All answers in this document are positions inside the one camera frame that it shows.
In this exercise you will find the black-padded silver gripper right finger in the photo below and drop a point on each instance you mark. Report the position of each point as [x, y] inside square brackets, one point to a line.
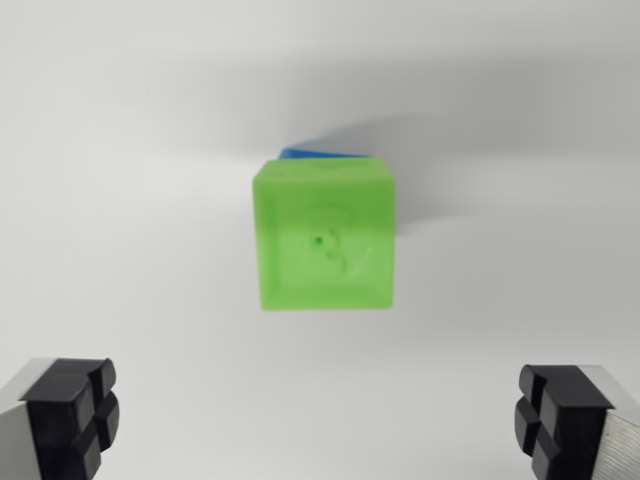
[575, 420]

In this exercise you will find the black-padded silver gripper left finger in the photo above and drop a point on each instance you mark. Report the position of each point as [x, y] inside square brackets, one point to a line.
[55, 420]

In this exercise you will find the green embossed cube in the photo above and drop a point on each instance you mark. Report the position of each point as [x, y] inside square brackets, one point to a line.
[325, 240]

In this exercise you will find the blue embossed cube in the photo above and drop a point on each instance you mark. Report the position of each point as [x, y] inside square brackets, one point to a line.
[305, 153]

